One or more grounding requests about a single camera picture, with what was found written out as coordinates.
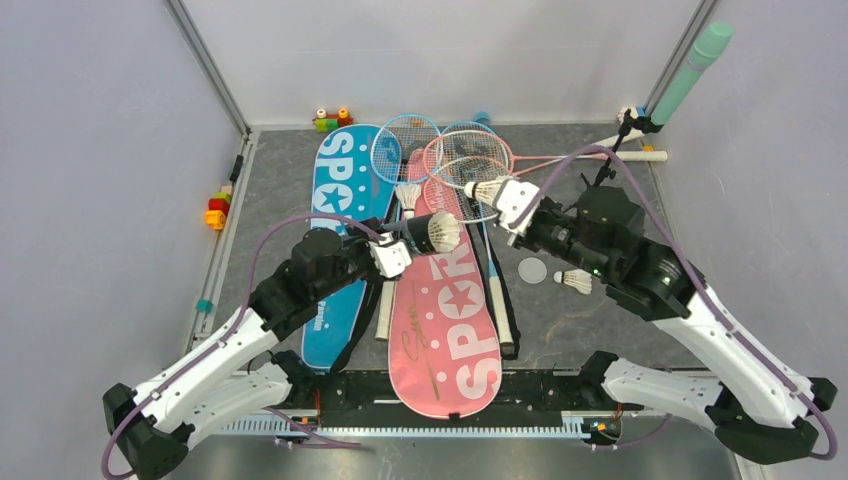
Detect black shuttlecock tube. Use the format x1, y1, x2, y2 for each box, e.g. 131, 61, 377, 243
383, 211, 461, 256

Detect white shuttlecock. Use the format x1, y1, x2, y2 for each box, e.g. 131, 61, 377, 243
394, 183, 421, 219
553, 269, 592, 295
463, 176, 513, 207

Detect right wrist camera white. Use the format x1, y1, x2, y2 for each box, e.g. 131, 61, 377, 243
495, 179, 540, 235

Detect toy blocks at back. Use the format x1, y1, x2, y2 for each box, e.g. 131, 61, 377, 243
313, 108, 355, 133

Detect toy blocks at left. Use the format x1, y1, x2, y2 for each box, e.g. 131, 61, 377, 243
203, 185, 233, 231

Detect white slotted cable duct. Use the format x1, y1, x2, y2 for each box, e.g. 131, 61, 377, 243
217, 412, 591, 440

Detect blue badminton racket left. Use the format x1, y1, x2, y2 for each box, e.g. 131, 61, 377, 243
369, 114, 444, 343

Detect blue badminton racket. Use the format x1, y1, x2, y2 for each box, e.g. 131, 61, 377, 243
369, 114, 444, 343
442, 121, 520, 360

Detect green foam tube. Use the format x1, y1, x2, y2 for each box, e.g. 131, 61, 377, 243
650, 21, 735, 128

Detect blue badminton racket right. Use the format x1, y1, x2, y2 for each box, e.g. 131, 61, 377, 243
442, 121, 520, 360

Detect white shuttlecock on cover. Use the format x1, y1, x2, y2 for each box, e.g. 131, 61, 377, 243
394, 183, 421, 219

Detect translucent round tube lid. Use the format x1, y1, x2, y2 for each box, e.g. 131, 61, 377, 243
518, 257, 548, 284

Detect blue racket cover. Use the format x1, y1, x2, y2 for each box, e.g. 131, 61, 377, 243
301, 124, 399, 372

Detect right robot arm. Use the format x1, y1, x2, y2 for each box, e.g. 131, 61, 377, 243
494, 181, 837, 465

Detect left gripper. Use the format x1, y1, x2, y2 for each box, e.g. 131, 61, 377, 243
313, 216, 384, 301

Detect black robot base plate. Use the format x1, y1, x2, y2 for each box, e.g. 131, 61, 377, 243
275, 369, 618, 428

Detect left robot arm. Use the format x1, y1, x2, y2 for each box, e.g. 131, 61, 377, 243
100, 223, 411, 479

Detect white shuttlecock on table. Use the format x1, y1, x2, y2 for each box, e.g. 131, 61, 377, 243
553, 269, 592, 295

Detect toy blocks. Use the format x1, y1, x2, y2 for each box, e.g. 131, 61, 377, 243
203, 185, 233, 231
313, 108, 355, 133

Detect teal clip on rail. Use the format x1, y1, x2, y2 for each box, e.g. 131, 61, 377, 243
195, 299, 214, 315

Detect pink racket cover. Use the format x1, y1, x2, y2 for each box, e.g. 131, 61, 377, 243
388, 149, 503, 421

